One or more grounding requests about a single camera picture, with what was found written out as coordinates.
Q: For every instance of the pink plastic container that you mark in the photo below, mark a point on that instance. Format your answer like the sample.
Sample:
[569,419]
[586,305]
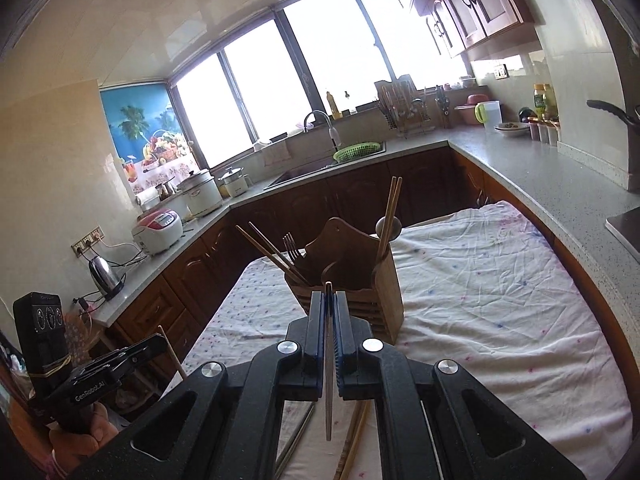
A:
[465,110]

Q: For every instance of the wooden upper kitchen cabinets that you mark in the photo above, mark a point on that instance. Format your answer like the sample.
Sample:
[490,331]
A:
[470,5]

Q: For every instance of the yellow detergent bottle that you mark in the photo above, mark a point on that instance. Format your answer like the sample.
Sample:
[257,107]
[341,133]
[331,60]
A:
[331,106]

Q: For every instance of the pink white rice cooker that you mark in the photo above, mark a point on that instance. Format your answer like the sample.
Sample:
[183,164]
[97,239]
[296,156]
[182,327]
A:
[156,232]

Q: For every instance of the white plate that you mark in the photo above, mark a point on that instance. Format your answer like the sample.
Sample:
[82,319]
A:
[511,130]

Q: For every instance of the metal fork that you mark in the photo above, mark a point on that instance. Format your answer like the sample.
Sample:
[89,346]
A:
[291,246]

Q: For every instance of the person's left hand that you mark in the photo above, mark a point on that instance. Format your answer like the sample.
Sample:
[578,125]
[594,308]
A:
[102,430]

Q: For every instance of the kitchen sink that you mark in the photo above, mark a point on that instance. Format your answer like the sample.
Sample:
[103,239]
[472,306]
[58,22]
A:
[300,172]

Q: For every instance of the tall white rice cooker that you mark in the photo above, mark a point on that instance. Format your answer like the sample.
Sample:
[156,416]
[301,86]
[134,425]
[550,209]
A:
[200,195]

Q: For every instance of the steel electric kettle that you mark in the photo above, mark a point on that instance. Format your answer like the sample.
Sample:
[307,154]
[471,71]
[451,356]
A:
[106,275]

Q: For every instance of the wooden lower kitchen cabinets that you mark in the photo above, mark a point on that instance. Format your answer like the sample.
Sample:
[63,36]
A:
[350,190]

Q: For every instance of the cooking oil bottles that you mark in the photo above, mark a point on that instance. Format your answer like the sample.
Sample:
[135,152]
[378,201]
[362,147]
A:
[544,100]

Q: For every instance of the knife holder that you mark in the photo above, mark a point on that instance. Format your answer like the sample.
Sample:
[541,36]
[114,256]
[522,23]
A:
[443,107]

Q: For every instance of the row of spice jars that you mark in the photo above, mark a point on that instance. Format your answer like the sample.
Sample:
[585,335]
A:
[544,132]

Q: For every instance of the green plastic basket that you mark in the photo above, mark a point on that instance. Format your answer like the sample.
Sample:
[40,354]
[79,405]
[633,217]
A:
[356,152]

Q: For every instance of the dish rack with utensils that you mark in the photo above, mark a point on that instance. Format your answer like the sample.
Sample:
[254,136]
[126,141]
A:
[402,107]

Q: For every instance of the metal chopstick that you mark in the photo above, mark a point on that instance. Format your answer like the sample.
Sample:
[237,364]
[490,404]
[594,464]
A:
[297,435]
[328,410]

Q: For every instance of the wooden utensil holder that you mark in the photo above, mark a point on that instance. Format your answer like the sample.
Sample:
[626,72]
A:
[375,285]

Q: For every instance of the kitchen window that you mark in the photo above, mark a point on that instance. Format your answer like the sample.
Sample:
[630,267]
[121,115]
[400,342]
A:
[320,60]

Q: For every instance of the metal spoon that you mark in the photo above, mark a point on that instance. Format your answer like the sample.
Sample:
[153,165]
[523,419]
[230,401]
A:
[391,227]

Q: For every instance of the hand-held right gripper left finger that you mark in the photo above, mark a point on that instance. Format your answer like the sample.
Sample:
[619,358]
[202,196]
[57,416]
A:
[314,350]

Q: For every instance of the white floral tablecloth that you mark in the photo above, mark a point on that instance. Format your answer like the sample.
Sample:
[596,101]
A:
[500,300]

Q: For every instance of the wall power outlet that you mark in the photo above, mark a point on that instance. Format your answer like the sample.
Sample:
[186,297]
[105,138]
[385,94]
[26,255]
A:
[87,241]

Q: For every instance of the gas stove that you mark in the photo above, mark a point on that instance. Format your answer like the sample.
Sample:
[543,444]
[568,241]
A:
[625,230]

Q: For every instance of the wooden kitchen cabinets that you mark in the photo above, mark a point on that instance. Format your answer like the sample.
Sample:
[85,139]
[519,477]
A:
[350,190]
[470,5]

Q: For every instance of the white pitcher green lid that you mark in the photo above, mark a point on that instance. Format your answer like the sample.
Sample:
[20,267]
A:
[489,115]

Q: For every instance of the wall switch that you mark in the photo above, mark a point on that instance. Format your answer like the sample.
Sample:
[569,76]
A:
[500,71]

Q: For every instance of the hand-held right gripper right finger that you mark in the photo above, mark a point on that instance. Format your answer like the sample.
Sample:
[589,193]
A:
[345,355]

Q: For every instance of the paper towel roll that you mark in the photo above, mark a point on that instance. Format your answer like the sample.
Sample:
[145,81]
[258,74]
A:
[147,199]

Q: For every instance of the small white electric pot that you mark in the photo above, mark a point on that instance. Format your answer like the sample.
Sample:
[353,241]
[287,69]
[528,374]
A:
[234,183]

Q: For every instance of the small pump dispenser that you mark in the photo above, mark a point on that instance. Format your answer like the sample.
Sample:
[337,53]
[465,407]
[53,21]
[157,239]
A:
[346,102]

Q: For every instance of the wooden chopstick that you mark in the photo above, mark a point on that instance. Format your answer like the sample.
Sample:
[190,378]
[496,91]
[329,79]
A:
[172,352]
[396,200]
[356,435]
[390,215]
[270,255]
[272,246]

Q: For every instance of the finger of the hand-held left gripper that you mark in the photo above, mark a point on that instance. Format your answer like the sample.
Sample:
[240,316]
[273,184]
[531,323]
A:
[147,346]

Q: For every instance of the tropical fruit wall poster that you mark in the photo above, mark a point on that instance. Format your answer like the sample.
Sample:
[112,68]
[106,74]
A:
[145,130]

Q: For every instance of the kitchen faucet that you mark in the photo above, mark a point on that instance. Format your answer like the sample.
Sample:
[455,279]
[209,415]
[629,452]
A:
[332,135]

